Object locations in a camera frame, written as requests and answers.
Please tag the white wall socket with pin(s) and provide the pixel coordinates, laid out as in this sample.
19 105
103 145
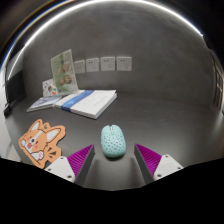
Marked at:
107 63
123 63
92 65
79 66

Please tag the small white sticker card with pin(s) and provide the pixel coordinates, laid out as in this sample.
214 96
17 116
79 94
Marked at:
50 88

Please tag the mint green computer mouse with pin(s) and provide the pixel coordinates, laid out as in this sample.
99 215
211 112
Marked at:
113 141

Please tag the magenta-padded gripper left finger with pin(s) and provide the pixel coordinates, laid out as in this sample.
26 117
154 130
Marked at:
71 164

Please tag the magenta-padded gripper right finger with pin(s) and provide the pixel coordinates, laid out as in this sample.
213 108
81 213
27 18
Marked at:
154 163

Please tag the orange dog-shaped mouse pad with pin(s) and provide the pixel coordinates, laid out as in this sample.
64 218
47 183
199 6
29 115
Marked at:
39 141

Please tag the green menu stand sign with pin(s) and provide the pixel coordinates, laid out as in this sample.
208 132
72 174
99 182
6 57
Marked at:
64 72

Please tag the white book with blue band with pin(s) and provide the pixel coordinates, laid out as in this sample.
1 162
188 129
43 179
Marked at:
87 101

